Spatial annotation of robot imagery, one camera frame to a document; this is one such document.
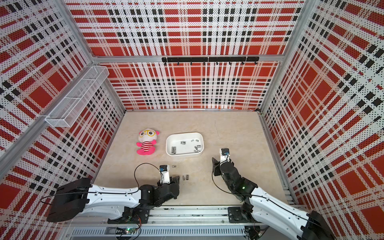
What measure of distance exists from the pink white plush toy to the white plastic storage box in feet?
0.30

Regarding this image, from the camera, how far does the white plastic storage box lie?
0.97 meters

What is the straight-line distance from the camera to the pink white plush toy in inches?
37.4
